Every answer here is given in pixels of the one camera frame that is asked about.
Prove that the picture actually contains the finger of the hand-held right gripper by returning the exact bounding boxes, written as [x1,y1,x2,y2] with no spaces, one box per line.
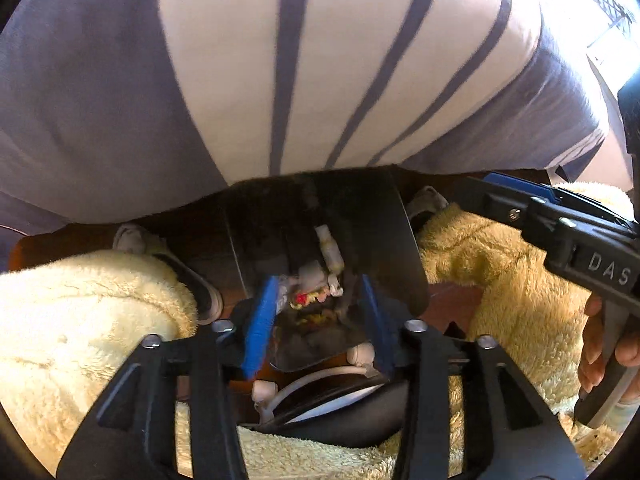
[467,177,538,233]
[484,171,628,226]

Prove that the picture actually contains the black white sneaker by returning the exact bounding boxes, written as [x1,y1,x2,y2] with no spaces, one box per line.
[405,186,451,223]
[112,224,223,326]

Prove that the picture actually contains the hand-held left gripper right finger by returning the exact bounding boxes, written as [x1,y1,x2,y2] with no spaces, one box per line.
[361,274,586,480]

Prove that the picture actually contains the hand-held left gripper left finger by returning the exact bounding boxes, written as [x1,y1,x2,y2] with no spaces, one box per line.
[55,275,281,480]

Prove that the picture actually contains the red yellow wrapper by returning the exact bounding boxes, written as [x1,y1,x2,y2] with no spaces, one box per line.
[292,290,328,311]

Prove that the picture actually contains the person's right hand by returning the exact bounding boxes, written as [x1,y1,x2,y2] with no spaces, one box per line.
[577,294,640,396]

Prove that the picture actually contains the pale yellow tube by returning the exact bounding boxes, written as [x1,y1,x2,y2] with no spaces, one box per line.
[315,225,346,273]

